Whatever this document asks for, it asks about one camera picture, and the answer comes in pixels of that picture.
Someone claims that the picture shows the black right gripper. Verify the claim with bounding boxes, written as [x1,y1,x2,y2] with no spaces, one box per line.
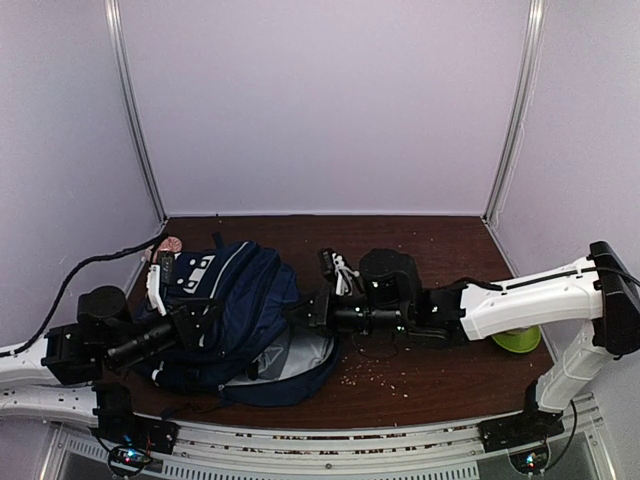
[282,283,410,340]

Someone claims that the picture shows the navy blue student backpack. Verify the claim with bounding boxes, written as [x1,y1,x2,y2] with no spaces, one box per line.
[131,241,341,408]

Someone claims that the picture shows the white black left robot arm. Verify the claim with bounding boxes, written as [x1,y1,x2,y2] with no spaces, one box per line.
[1,286,219,444]

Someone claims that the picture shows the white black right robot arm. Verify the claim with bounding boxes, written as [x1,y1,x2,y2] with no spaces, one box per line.
[283,241,639,442]

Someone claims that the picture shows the red white patterned bowl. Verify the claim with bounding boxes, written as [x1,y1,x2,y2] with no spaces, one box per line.
[148,236,183,257]

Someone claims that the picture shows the lime green plate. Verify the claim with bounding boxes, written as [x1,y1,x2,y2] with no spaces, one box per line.
[492,326,542,354]

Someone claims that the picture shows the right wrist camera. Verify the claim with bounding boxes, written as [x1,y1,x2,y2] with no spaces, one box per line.
[318,248,364,297]

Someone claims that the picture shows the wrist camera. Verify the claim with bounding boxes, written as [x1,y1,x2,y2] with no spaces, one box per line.
[146,251,175,316]
[318,248,364,297]

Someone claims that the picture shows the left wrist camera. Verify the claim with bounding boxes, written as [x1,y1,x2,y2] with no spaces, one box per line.
[146,251,175,316]

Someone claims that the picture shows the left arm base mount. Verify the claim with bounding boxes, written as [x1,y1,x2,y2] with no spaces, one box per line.
[89,384,180,474]

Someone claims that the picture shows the aluminium front rail frame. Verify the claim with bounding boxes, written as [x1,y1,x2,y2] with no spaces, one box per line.
[39,392,621,480]

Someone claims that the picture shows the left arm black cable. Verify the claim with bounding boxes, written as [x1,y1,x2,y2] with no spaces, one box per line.
[0,232,171,359]

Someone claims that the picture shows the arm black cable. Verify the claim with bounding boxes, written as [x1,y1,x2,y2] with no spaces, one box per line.
[0,232,171,359]
[499,264,640,294]

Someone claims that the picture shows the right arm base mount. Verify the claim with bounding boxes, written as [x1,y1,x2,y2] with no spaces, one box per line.
[477,399,578,478]

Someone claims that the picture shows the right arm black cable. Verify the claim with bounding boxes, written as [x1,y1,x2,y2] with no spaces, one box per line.
[499,264,640,294]

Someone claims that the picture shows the left aluminium corner post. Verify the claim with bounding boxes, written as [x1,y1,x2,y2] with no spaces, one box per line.
[104,0,168,223]

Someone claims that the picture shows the aluminium corner post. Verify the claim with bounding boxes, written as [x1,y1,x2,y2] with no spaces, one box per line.
[483,0,547,228]
[104,0,168,223]

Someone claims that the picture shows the right aluminium corner post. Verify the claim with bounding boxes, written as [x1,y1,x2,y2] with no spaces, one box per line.
[483,0,547,228]

